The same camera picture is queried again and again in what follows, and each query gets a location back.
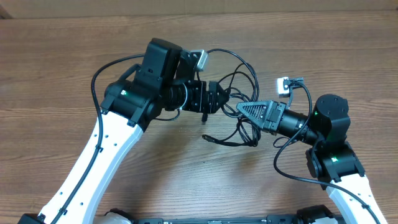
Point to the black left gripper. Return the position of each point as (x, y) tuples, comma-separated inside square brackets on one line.
[(209, 106)]

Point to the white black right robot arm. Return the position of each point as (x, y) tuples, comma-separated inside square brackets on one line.
[(331, 160)]

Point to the brown cardboard wall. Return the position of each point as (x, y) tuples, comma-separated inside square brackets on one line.
[(39, 9)]

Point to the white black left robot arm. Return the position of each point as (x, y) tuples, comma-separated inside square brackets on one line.
[(164, 81)]

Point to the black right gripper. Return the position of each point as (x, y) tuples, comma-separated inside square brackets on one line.
[(270, 116)]

